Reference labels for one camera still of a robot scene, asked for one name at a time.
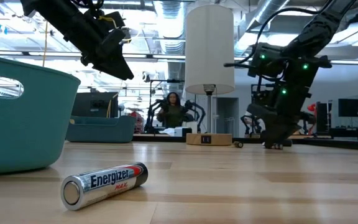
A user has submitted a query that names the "white shade wooden base lamp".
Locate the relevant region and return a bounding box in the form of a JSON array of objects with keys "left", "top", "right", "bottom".
[{"left": 184, "top": 4, "right": 236, "bottom": 146}]

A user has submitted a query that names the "silver black AA battery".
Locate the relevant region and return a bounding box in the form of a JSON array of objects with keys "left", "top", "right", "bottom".
[{"left": 60, "top": 161, "right": 149, "bottom": 212}]

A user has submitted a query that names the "long white light bar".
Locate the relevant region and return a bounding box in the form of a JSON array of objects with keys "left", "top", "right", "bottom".
[{"left": 0, "top": 49, "right": 358, "bottom": 66}]

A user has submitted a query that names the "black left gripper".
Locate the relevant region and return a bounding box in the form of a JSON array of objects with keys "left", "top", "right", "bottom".
[{"left": 81, "top": 11, "right": 135, "bottom": 80}]

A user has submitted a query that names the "teal plastic bin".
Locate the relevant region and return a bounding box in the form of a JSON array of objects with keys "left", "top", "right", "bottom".
[
  {"left": 0, "top": 53, "right": 82, "bottom": 177},
  {"left": 66, "top": 114, "right": 137, "bottom": 144}
]

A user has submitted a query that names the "black monitor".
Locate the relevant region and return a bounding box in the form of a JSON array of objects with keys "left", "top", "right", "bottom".
[
  {"left": 338, "top": 98, "right": 358, "bottom": 118},
  {"left": 71, "top": 91, "right": 119, "bottom": 118}
]

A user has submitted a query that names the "long yellow cable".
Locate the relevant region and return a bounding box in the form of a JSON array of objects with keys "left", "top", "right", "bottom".
[{"left": 106, "top": 92, "right": 120, "bottom": 118}]

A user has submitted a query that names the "black monitor back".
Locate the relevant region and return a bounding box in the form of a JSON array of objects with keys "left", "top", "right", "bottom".
[{"left": 71, "top": 91, "right": 119, "bottom": 118}]

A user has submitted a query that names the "white box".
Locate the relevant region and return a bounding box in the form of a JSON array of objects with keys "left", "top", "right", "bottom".
[{"left": 160, "top": 121, "right": 198, "bottom": 138}]

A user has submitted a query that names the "silver ventilation duct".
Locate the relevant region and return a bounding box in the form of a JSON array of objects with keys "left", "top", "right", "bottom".
[{"left": 155, "top": 0, "right": 188, "bottom": 91}]

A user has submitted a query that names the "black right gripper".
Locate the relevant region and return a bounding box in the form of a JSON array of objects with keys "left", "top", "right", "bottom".
[{"left": 246, "top": 102, "right": 310, "bottom": 149}]

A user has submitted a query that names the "black overhead camera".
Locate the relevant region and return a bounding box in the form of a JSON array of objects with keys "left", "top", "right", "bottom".
[{"left": 122, "top": 27, "right": 132, "bottom": 44}]

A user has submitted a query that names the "black workbench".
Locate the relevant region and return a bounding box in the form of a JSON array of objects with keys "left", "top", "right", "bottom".
[{"left": 329, "top": 126, "right": 358, "bottom": 141}]

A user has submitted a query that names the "person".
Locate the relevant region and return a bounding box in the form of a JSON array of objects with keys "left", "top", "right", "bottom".
[{"left": 156, "top": 91, "right": 186, "bottom": 129}]

